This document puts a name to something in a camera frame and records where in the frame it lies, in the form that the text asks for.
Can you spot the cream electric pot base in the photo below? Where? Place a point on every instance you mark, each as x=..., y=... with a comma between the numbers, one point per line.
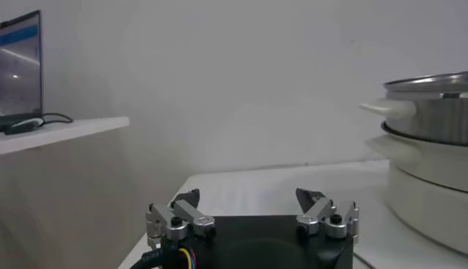
x=428, y=197

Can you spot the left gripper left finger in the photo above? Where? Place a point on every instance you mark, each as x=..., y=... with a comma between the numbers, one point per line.
x=183, y=213

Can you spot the small black device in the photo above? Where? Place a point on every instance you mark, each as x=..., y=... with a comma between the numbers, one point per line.
x=22, y=125

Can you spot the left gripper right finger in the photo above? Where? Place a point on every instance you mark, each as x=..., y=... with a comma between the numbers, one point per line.
x=318, y=210

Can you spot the white side table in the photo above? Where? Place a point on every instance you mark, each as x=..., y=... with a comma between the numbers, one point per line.
x=55, y=133

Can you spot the steel perforated steamer basket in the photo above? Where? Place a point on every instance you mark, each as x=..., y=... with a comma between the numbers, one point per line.
x=435, y=113

